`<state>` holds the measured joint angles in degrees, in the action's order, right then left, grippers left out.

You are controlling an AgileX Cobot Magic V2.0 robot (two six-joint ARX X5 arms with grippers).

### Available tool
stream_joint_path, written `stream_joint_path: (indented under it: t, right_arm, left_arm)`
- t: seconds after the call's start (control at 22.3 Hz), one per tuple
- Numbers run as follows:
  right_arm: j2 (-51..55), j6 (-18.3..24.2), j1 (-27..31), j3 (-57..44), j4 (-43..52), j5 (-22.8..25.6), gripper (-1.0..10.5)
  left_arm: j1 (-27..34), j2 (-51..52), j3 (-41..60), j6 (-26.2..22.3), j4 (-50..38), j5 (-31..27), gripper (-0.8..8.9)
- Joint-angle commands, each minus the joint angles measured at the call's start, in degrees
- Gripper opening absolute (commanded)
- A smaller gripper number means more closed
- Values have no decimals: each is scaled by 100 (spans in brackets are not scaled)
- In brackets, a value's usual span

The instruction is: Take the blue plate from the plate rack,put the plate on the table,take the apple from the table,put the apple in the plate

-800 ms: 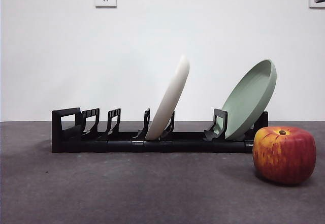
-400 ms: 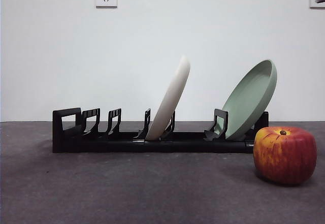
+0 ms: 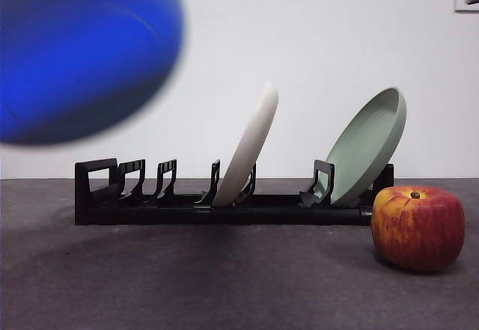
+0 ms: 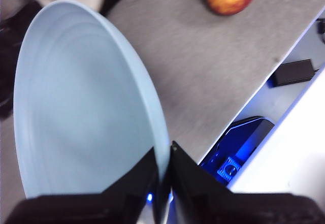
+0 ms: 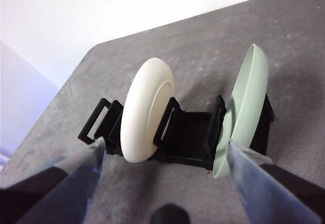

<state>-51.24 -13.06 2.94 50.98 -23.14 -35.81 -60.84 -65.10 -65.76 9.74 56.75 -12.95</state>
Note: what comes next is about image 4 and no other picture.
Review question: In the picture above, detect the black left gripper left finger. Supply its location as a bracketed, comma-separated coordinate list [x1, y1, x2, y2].
[5, 146, 160, 224]

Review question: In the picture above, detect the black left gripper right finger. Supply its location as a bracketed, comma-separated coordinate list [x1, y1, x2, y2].
[170, 140, 325, 224]

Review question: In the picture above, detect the blue plate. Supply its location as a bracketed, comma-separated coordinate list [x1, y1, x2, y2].
[13, 0, 171, 201]

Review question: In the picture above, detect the black device with blue light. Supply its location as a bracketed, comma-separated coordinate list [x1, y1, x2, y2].
[200, 116, 276, 184]

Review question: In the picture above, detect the black power adapter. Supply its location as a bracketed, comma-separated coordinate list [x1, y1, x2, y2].
[269, 58, 321, 89]

